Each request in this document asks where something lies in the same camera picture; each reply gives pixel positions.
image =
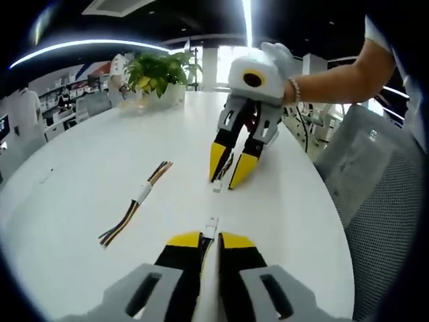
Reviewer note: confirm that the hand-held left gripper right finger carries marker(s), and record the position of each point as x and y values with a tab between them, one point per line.
241	265

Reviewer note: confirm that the person's right hand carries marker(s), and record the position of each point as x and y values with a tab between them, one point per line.
279	67

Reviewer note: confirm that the green potted plant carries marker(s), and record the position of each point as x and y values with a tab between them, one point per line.
157	77

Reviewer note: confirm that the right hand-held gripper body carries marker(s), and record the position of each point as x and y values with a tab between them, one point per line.
256	78

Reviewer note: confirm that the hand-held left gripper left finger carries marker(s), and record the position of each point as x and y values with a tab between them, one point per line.
174	265

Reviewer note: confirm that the person's white shirt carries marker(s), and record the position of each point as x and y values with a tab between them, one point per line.
399	77

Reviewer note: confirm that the grey mesh office chair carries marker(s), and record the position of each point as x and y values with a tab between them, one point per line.
375	201

